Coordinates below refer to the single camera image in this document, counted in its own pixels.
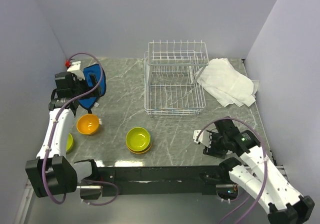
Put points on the green bowl near left edge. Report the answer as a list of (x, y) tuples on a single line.
[(70, 143)]

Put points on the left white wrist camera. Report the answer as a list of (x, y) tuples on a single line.
[(76, 68)]

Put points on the green shallow bowl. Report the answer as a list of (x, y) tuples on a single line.
[(138, 139)]

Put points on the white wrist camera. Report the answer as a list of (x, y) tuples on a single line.
[(203, 139), (76, 68)]

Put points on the black base beam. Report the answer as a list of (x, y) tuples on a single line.
[(114, 181)]

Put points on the orange shallow bowl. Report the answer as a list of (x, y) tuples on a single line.
[(140, 152)]

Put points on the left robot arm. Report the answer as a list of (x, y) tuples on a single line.
[(50, 173)]

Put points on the white wire dish rack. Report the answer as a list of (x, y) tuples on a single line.
[(172, 77)]

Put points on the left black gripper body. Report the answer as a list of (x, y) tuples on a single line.
[(81, 88)]

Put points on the white towel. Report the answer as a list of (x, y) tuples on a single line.
[(227, 85)]

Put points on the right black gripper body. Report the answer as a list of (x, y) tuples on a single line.
[(219, 147)]

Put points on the aluminium frame rail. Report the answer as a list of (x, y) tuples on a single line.
[(27, 197)]

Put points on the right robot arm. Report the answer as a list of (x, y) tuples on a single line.
[(255, 172)]

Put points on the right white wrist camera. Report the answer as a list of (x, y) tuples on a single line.
[(203, 139)]

